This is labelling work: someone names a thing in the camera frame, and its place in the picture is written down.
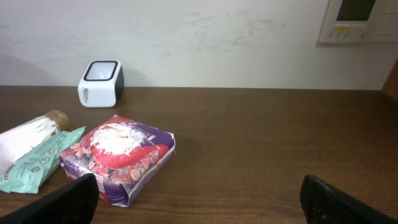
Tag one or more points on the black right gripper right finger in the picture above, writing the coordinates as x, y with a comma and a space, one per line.
324, 203

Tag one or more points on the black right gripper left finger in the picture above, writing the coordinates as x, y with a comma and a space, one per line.
73, 203

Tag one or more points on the mint green wipes packet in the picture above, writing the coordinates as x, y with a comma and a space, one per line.
29, 172

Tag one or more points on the red purple snack package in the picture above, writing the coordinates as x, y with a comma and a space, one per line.
122, 154

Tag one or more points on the white tube brown cap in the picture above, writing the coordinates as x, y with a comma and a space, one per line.
20, 140

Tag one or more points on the beige wall control panel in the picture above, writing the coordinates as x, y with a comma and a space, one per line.
359, 21

